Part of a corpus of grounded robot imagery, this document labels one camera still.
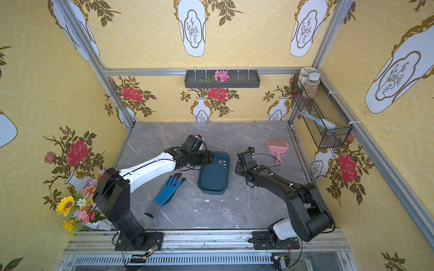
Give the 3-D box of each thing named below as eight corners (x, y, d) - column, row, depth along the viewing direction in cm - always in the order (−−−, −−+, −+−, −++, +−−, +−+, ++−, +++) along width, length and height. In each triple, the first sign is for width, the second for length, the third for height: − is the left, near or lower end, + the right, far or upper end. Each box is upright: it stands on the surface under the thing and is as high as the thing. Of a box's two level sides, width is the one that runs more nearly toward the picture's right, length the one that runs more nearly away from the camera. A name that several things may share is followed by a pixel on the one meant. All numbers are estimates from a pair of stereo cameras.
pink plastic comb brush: (270, 164, 101) (270, 162, 99) (265, 141, 112) (265, 139, 110) (293, 163, 101) (294, 161, 99) (285, 141, 112) (286, 139, 110)
